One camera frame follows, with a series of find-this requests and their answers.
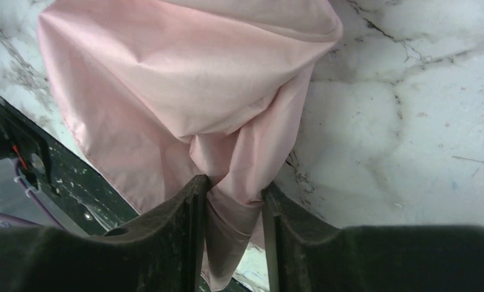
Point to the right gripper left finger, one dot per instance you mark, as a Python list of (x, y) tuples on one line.
[(160, 250)]

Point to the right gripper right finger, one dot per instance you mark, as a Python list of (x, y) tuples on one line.
[(304, 253)]

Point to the pink folding umbrella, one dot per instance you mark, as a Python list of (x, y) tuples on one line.
[(156, 92)]

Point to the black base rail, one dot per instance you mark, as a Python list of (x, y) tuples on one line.
[(72, 184)]

